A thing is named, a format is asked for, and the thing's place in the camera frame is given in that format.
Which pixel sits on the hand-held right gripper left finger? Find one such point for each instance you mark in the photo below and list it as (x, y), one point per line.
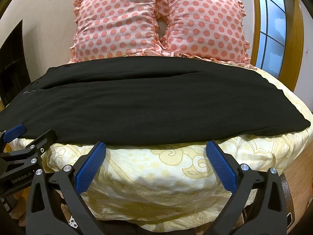
(89, 166)

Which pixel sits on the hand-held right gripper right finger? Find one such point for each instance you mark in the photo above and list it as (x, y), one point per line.
(221, 166)

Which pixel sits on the wooden framed window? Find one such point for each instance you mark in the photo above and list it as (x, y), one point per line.
(291, 53)

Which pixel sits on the dark wooden furniture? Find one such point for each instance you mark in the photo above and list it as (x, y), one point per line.
(13, 61)

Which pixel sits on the pink polka dot pillow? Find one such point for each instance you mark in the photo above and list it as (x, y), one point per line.
(115, 22)
(205, 27)

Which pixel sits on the yellow patterned blanket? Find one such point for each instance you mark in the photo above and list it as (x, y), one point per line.
(156, 173)

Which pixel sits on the glass window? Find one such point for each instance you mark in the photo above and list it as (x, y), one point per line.
(272, 27)

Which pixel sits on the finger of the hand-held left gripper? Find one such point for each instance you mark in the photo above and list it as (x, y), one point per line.
(15, 131)
(36, 145)

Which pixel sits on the black pants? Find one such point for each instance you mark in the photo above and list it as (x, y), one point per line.
(156, 102)

